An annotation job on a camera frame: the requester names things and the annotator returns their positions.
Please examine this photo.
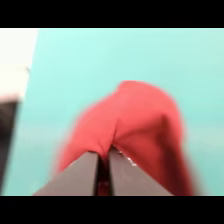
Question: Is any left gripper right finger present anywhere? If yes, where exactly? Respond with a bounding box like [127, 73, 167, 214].
[108, 146, 174, 197]

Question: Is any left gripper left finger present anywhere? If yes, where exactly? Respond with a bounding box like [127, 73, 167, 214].
[33, 150, 101, 197]

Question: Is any red garment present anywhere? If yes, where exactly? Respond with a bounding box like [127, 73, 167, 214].
[54, 80, 198, 197]

